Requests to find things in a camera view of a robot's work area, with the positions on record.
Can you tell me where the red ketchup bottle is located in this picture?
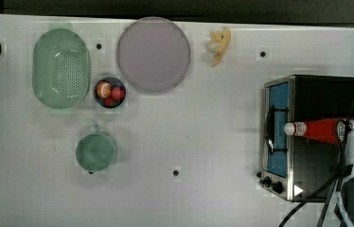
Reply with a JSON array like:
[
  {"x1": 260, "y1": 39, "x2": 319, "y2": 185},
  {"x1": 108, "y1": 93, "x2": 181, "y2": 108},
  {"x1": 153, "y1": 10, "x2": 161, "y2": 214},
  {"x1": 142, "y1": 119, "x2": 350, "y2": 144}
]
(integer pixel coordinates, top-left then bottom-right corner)
[{"x1": 284, "y1": 118, "x2": 347, "y2": 145}]

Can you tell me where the silver black toaster oven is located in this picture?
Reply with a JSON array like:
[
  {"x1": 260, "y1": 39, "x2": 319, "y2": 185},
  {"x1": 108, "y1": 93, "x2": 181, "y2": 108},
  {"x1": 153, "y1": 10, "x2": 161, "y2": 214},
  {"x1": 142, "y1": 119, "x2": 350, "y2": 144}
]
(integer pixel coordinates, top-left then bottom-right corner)
[{"x1": 257, "y1": 75, "x2": 354, "y2": 202}]

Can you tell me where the red toy strawberry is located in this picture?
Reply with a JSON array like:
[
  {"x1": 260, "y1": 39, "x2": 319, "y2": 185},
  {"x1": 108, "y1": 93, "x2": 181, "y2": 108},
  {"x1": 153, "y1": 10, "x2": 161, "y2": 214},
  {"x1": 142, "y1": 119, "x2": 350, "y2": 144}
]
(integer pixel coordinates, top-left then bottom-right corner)
[{"x1": 111, "y1": 86, "x2": 126, "y2": 101}]

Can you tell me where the round grey plate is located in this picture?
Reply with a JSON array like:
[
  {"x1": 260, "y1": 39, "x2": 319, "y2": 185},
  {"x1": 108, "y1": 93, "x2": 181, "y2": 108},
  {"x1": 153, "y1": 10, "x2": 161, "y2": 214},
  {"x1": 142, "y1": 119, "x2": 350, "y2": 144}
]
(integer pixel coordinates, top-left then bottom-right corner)
[{"x1": 116, "y1": 17, "x2": 191, "y2": 93}]

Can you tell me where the small red toy fruit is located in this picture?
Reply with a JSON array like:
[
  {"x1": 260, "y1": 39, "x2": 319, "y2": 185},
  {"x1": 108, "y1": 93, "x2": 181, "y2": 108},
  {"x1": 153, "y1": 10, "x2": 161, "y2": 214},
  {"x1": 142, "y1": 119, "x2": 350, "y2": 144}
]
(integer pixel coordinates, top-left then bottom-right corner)
[{"x1": 105, "y1": 97, "x2": 115, "y2": 107}]

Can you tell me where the small blue fruit bowl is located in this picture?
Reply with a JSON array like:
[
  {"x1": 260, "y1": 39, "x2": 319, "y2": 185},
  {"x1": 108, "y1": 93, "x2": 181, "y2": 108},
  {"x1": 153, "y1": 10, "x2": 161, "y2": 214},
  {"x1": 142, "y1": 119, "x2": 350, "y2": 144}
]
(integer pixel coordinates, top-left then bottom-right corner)
[{"x1": 94, "y1": 77, "x2": 128, "y2": 109}]

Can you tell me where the orange toy fruit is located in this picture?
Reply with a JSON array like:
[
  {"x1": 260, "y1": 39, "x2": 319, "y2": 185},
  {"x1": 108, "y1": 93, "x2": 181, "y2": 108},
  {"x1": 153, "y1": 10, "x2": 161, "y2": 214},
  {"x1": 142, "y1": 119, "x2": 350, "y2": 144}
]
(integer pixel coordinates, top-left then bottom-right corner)
[{"x1": 96, "y1": 81, "x2": 112, "y2": 98}]

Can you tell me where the peeled toy banana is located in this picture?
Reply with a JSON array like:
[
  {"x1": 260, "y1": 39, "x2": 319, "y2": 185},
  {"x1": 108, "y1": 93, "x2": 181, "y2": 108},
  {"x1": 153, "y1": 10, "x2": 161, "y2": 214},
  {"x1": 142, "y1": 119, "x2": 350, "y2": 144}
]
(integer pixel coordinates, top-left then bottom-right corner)
[{"x1": 205, "y1": 27, "x2": 232, "y2": 67}]

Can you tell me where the green mug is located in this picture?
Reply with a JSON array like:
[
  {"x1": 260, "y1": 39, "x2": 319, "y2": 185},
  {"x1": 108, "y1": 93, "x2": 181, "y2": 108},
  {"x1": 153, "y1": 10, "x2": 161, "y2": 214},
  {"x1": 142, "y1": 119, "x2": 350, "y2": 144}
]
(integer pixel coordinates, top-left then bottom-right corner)
[{"x1": 75, "y1": 125, "x2": 117, "y2": 174}]

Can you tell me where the green oval colander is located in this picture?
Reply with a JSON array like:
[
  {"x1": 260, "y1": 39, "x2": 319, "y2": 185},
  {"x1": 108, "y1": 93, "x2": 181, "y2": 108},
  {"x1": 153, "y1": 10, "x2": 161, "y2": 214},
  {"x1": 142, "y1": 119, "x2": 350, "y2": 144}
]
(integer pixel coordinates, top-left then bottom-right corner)
[{"x1": 32, "y1": 28, "x2": 91, "y2": 110}]

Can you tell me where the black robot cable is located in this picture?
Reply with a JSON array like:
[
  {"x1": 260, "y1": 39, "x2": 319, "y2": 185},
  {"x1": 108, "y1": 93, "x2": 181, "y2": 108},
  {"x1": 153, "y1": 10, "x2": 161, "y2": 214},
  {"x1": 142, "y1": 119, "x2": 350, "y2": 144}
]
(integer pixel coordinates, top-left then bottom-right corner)
[{"x1": 278, "y1": 83, "x2": 354, "y2": 227}]

